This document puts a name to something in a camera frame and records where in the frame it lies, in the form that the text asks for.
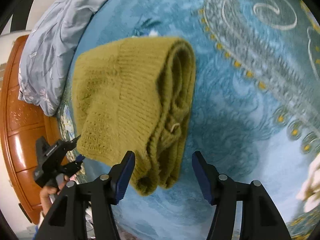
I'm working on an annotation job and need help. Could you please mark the olive green knitted sweater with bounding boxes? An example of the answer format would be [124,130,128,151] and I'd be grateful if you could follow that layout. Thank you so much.
[71,36,196,196]

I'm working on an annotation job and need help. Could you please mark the person's left hand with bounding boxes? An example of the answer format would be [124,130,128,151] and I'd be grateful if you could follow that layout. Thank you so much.
[40,175,70,217]

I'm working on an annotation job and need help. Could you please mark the brown wooden headboard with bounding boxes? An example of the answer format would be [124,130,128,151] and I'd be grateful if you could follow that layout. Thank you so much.
[1,35,61,224]

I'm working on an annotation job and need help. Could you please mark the grey floral duvet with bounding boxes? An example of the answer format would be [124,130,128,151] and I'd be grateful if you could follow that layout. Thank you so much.
[18,0,107,116]

